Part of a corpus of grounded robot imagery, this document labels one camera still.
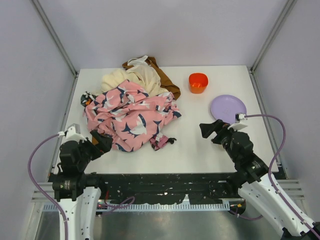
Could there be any brown cloth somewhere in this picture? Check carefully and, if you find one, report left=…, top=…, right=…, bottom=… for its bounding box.
left=122, top=55, right=181, bottom=100

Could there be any aluminium frame post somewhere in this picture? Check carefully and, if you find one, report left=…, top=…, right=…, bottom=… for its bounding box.
left=30, top=0, right=78, bottom=78
left=249, top=0, right=297, bottom=74

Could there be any dark patterned cloth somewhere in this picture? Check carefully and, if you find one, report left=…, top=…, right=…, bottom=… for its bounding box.
left=80, top=91, right=97, bottom=108

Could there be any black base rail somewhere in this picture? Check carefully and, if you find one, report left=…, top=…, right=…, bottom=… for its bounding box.
left=98, top=173, right=241, bottom=205

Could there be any pink shark print cloth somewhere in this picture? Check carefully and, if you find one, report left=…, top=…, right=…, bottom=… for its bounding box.
left=84, top=80, right=182, bottom=153

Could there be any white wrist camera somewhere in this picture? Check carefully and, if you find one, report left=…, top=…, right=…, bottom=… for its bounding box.
left=58, top=123, right=87, bottom=142
left=227, top=113, right=248, bottom=131

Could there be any pink camouflage cloth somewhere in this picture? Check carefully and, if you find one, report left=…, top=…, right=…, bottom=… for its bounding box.
left=149, top=134, right=177, bottom=151

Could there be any orange plastic cup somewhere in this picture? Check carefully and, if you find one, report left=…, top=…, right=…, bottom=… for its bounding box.
left=188, top=72, right=209, bottom=94

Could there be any purple plastic plate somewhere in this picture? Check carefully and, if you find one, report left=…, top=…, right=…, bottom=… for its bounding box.
left=210, top=94, right=247, bottom=124

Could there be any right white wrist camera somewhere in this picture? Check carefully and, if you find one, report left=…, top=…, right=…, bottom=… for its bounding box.
left=227, top=113, right=248, bottom=131

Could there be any cream cloth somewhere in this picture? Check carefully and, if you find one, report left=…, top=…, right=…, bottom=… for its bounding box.
left=95, top=55, right=168, bottom=97

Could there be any left aluminium frame post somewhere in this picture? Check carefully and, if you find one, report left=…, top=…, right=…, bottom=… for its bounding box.
left=30, top=0, right=78, bottom=78

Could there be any aluminium front frame rail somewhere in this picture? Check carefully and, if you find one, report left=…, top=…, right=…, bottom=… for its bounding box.
left=31, top=181, right=61, bottom=203

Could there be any right aluminium frame post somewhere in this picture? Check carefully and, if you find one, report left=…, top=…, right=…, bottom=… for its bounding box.
left=249, top=0, right=297, bottom=74

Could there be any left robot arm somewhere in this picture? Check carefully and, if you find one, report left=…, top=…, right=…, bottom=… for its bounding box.
left=52, top=124, right=113, bottom=240

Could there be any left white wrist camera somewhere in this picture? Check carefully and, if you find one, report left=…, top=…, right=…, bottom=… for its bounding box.
left=58, top=123, right=87, bottom=142

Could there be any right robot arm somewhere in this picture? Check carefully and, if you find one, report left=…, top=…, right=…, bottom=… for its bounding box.
left=199, top=119, right=320, bottom=240

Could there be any white slotted cable duct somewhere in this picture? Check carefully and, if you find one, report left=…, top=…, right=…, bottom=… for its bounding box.
left=42, top=201, right=231, bottom=212

